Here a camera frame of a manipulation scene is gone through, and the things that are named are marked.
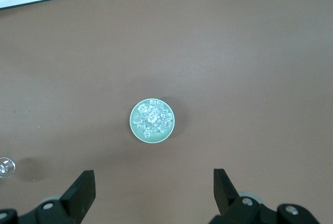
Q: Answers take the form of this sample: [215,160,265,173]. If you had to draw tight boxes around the clear wine glass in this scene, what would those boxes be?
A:
[0,157,16,179]

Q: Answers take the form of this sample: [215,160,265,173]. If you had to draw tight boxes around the green round bowl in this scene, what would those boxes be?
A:
[129,98,176,144]

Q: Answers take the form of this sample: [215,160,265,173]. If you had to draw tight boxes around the clear ice cubes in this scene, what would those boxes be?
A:
[132,99,174,138]

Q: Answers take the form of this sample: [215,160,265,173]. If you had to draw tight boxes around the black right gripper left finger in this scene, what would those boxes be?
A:
[0,170,96,224]

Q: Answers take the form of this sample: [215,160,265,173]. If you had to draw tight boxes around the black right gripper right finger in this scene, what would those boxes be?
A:
[209,168,321,224]

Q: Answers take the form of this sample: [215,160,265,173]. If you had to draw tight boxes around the brown table mat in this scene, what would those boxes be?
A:
[0,0,333,224]

